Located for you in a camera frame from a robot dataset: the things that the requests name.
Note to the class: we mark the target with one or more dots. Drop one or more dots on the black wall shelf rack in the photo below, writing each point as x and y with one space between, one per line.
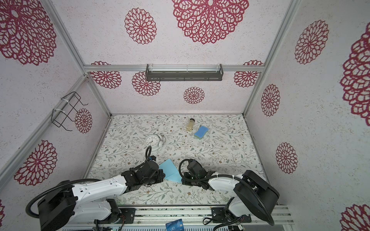
189 74

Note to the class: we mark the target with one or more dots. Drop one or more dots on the black wire wall basket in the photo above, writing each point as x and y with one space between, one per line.
60 115

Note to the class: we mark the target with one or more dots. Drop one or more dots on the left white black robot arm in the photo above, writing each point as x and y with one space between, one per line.
86 200

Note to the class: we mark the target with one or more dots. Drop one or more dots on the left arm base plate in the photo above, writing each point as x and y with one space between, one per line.
127 215

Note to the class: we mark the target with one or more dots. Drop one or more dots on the light blue paper sheet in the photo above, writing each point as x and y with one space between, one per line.
171 171

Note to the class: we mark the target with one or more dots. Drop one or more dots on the small yellow liquid jar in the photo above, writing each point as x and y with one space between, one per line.
190 124

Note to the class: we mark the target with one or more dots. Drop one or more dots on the blue card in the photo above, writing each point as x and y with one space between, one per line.
176 225

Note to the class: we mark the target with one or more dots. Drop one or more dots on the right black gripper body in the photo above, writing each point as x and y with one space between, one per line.
191 178

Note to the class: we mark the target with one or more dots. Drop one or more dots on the white alarm clock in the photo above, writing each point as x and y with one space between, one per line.
155 141

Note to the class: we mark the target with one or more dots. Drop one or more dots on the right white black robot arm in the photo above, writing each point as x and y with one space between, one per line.
253 195

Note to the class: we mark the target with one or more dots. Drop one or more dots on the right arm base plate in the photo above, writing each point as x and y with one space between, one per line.
219 215

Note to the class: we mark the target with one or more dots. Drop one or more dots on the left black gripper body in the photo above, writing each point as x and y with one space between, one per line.
157 177

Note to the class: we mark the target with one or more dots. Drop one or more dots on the blue green sponge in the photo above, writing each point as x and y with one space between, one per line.
201 132

